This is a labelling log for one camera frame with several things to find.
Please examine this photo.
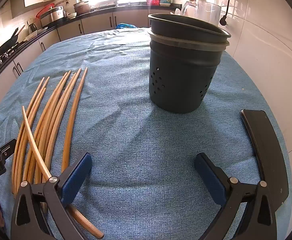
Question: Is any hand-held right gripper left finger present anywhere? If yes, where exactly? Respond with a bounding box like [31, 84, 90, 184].
[10, 152, 92, 240]

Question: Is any red plastic colander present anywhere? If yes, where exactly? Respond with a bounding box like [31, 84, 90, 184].
[36, 3, 55, 18]

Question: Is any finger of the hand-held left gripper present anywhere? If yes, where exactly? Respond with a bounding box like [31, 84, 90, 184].
[0, 138, 17, 161]

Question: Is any blue terry tablecloth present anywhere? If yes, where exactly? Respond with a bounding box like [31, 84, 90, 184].
[0, 27, 292, 240]

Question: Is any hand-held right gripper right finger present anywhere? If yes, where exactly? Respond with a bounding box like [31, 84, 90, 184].
[194, 152, 279, 240]

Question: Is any black wok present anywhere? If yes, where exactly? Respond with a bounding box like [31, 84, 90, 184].
[0, 27, 20, 55]

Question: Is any brown cooking pot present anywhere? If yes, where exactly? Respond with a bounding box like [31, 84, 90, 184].
[73, 1, 91, 15]

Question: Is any black smartphone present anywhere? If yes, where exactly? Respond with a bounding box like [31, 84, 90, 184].
[240, 109, 289, 205]

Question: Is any clear glass pitcher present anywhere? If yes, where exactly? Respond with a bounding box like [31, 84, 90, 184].
[181, 0, 222, 27]

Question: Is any black power cable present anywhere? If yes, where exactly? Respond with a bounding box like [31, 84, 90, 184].
[220, 0, 239, 27]

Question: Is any dark grey perforated utensil holder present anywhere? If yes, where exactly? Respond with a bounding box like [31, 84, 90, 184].
[148, 13, 232, 113]

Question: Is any gas stove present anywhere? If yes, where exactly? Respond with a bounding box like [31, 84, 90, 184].
[0, 42, 19, 77]

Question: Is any bunch of wooden chopsticks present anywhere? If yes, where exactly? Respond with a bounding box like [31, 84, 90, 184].
[11, 67, 104, 239]

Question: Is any steel rice cooker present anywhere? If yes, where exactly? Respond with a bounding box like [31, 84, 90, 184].
[39, 5, 66, 27]

